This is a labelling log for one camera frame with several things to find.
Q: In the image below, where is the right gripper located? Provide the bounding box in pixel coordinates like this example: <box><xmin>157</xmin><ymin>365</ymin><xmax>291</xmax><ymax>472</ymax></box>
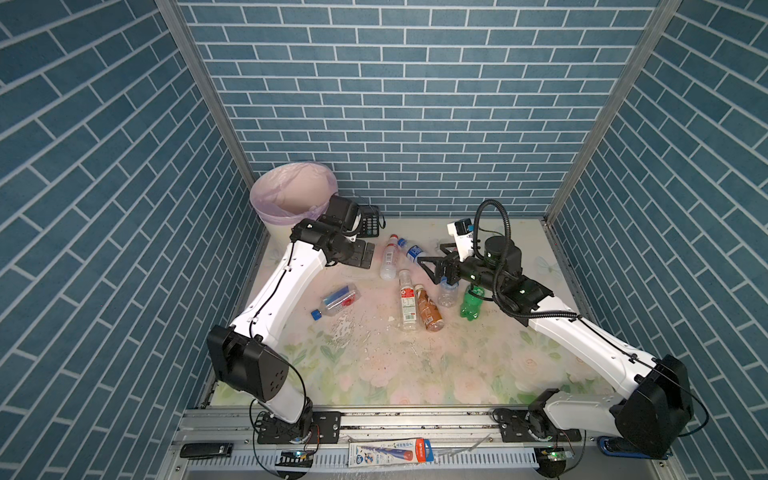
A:
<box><xmin>419</xmin><ymin>242</ymin><xmax>505</xmax><ymax>296</ymax></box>

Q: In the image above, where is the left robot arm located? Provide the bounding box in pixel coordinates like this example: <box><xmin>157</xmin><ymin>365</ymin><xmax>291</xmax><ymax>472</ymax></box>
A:
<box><xmin>207</xmin><ymin>194</ymin><xmax>365</xmax><ymax>425</ymax></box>

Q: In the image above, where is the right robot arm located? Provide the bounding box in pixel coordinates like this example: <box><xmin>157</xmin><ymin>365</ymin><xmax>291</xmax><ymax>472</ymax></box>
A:
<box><xmin>412</xmin><ymin>236</ymin><xmax>694</xmax><ymax>459</ymax></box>

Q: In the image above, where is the white bin with pink liner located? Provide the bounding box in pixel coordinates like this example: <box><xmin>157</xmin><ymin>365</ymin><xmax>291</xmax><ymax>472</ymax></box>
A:
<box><xmin>250</xmin><ymin>162</ymin><xmax>338</xmax><ymax>249</ymax></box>

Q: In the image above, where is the Pocari Sweat clear bottle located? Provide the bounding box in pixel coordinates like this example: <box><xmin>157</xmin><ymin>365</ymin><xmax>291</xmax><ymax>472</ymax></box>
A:
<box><xmin>437</xmin><ymin>277</ymin><xmax>459</xmax><ymax>308</ymax></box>

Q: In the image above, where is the black desk calculator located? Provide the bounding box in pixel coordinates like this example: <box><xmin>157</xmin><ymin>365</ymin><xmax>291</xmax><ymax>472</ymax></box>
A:
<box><xmin>358</xmin><ymin>205</ymin><xmax>386</xmax><ymax>239</ymax></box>

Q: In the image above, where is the clear bottle blue label blue cap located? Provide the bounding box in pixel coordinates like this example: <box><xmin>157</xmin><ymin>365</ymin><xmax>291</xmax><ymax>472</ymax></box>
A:
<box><xmin>397</xmin><ymin>238</ymin><xmax>426</xmax><ymax>264</ymax></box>

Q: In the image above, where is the green soda bottle yellow cap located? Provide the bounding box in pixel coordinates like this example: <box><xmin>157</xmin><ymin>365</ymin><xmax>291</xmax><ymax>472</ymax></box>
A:
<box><xmin>460</xmin><ymin>285</ymin><xmax>485</xmax><ymax>321</ymax></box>

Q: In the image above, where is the brown tea bottle white cap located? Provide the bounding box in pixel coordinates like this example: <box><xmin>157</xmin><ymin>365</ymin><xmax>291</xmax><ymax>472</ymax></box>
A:
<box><xmin>414</xmin><ymin>284</ymin><xmax>444</xmax><ymax>332</ymax></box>

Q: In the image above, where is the white bottle with red cap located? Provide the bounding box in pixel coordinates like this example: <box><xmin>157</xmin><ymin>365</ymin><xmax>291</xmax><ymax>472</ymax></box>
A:
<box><xmin>379</xmin><ymin>234</ymin><xmax>399</xmax><ymax>281</ymax></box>

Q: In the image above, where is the clear bottle red white label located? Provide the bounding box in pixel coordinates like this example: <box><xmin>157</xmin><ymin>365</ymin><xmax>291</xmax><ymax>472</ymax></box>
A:
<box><xmin>398</xmin><ymin>269</ymin><xmax>418</xmax><ymax>330</ymax></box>

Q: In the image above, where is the flat bottle blue red label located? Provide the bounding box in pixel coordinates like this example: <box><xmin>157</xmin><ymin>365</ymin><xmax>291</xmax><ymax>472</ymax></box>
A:
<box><xmin>311</xmin><ymin>283</ymin><xmax>360</xmax><ymax>321</ymax></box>

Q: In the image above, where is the white red blue tube package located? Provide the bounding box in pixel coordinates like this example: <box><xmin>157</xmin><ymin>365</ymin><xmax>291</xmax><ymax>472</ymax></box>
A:
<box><xmin>347</xmin><ymin>437</ymin><xmax>435</xmax><ymax>468</ymax></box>

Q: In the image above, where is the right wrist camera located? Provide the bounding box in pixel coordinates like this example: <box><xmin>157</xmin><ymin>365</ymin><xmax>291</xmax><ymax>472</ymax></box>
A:
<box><xmin>447</xmin><ymin>218</ymin><xmax>476</xmax><ymax>262</ymax></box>

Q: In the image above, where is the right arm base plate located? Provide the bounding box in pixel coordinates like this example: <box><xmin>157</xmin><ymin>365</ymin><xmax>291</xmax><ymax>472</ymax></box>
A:
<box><xmin>491</xmin><ymin>408</ymin><xmax>583</xmax><ymax>444</ymax></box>

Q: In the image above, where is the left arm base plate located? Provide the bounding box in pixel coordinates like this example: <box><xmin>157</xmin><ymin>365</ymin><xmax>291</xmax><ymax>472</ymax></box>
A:
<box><xmin>255</xmin><ymin>411</ymin><xmax>342</xmax><ymax>445</ymax></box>

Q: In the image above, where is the white slotted cable duct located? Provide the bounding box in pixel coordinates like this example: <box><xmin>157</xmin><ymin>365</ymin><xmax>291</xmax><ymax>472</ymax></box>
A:
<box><xmin>187</xmin><ymin>447</ymin><xmax>539</xmax><ymax>473</ymax></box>

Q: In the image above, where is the blue black device on rail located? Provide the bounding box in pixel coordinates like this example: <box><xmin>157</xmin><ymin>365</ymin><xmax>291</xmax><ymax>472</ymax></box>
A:
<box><xmin>597</xmin><ymin>436</ymin><xmax>651</xmax><ymax>460</ymax></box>

